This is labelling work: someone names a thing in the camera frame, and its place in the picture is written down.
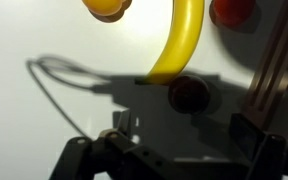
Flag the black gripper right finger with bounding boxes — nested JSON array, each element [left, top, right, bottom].
[[229, 113, 288, 180]]

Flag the red fruit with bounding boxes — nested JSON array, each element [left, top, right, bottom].
[[210, 0, 257, 28]]

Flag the shallow wooden crate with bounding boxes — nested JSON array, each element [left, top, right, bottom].
[[240, 0, 288, 148]]

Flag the dark purple plum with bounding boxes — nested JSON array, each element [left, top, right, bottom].
[[167, 75, 212, 115]]

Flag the round yellow fruit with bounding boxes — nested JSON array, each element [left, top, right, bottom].
[[81, 0, 125, 18]]

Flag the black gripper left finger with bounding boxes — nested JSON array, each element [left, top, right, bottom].
[[48, 109, 172, 180]]

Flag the yellow banana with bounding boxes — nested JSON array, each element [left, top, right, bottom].
[[134, 0, 206, 86]]

